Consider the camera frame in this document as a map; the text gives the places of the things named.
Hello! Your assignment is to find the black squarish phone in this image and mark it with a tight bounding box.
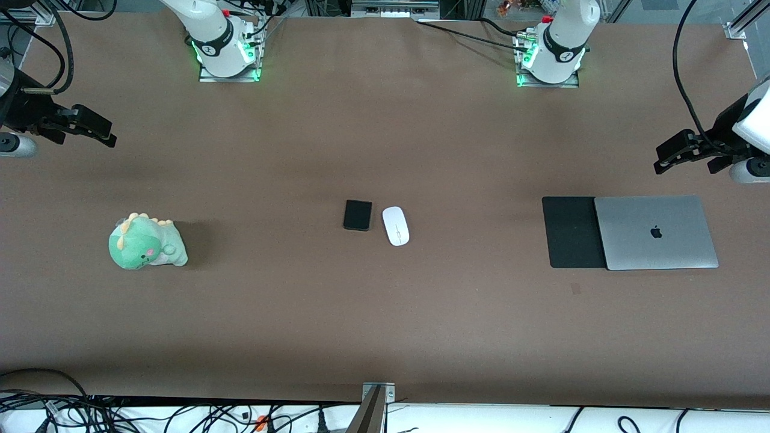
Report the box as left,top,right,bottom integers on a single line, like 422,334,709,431
343,199,373,232

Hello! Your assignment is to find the white computer mouse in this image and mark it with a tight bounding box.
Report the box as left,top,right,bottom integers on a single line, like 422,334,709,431
382,206,411,247

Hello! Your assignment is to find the black mouse pad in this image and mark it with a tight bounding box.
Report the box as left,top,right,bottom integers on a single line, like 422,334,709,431
541,196,608,269

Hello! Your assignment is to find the silver closed laptop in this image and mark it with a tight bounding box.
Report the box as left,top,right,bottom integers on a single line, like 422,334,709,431
594,195,720,271

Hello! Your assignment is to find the green dinosaur plush toy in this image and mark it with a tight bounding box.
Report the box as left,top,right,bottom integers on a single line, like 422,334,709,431
108,212,189,271

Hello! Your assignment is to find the metal rack unit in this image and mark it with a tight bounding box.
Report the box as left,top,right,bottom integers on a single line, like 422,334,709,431
351,0,440,19

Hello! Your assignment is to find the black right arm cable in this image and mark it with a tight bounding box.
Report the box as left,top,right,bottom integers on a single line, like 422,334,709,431
0,11,74,96

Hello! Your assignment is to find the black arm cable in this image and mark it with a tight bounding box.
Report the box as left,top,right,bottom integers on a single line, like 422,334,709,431
0,11,74,96
672,0,732,158

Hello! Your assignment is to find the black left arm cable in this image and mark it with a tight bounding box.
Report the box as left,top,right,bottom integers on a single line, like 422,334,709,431
672,0,732,158

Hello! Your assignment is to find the aluminium frame profile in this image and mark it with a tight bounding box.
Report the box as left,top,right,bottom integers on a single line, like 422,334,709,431
725,0,770,41
0,0,59,26

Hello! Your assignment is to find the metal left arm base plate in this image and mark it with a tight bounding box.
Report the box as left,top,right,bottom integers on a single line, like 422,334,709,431
516,33,580,89

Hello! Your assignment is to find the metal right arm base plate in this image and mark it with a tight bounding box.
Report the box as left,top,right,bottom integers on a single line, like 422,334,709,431
199,60,260,83

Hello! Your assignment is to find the metal camera post bracket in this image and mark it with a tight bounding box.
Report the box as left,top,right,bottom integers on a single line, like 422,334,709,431
346,382,396,433

